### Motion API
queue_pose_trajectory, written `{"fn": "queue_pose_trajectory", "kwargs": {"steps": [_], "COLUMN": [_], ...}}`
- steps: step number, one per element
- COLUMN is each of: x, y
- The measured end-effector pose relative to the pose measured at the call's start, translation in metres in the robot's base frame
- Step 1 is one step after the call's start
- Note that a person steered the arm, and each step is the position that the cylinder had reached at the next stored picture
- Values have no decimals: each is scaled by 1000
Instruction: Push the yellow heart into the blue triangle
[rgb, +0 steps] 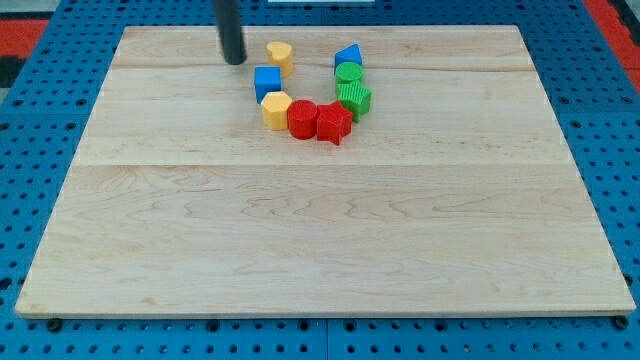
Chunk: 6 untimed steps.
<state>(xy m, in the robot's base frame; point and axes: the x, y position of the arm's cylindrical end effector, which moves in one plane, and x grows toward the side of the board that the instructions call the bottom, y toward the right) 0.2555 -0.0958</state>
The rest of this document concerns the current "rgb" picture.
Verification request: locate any blue cube block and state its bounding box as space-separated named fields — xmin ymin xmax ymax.
xmin=254 ymin=66 xmax=282 ymax=104

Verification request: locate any green star block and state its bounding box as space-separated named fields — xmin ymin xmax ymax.
xmin=337 ymin=81 xmax=372 ymax=123

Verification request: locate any light wooden board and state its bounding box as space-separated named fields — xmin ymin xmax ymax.
xmin=15 ymin=25 xmax=636 ymax=319

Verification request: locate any blue triangle block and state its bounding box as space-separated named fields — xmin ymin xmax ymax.
xmin=334 ymin=43 xmax=363 ymax=70

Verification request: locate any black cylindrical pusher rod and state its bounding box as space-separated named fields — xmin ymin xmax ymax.
xmin=212 ymin=0 xmax=247 ymax=65

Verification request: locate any red cylinder block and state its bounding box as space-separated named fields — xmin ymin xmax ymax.
xmin=287 ymin=100 xmax=318 ymax=140

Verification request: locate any yellow heart block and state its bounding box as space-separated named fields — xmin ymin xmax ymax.
xmin=266 ymin=41 xmax=294 ymax=78

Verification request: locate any green cylinder block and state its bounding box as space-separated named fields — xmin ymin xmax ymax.
xmin=335 ymin=62 xmax=364 ymax=84

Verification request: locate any red star block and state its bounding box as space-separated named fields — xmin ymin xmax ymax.
xmin=316 ymin=101 xmax=353 ymax=146

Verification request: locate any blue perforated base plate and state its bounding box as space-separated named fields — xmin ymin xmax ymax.
xmin=1 ymin=1 xmax=639 ymax=359

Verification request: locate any yellow hexagon block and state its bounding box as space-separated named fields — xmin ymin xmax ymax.
xmin=261 ymin=91 xmax=293 ymax=131

